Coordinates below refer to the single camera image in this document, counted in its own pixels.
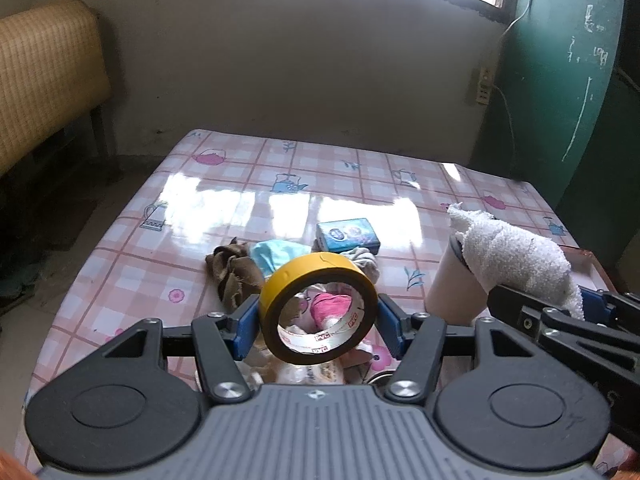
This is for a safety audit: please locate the white towel cloth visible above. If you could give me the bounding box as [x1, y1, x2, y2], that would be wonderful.
[447, 203, 585, 320]

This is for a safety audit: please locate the light blue face mask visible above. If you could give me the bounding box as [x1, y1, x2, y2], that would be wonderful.
[250, 240, 311, 278]

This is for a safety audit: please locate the yellow tape roll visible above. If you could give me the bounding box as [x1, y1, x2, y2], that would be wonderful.
[258, 252, 378, 367]

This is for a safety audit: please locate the pink cardboard box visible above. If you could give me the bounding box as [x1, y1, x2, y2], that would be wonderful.
[424, 236, 616, 325]

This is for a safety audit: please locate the brown cloth rag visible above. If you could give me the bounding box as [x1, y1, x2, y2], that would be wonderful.
[205, 237, 265, 312]

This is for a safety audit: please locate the grey white sock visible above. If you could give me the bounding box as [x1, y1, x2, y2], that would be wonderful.
[342, 247, 380, 284]

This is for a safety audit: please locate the pink sock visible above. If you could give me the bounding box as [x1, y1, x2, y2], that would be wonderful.
[310, 292, 352, 330]

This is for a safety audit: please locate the pink checkered tablecloth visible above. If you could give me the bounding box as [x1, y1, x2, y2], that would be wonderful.
[14, 128, 640, 476]

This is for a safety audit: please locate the blue tissue pack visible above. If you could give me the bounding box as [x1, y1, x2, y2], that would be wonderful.
[316, 218, 381, 256]

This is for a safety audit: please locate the green cabinet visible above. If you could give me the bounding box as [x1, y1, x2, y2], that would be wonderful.
[471, 0, 639, 266]

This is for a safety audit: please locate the woven rattan chair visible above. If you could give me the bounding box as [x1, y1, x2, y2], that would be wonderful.
[0, 0, 111, 172]

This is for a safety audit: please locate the wall power outlet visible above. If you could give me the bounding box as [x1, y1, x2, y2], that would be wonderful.
[475, 66, 495, 105]

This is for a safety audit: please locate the white cable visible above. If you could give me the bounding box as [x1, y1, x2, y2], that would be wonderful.
[491, 0, 539, 176]

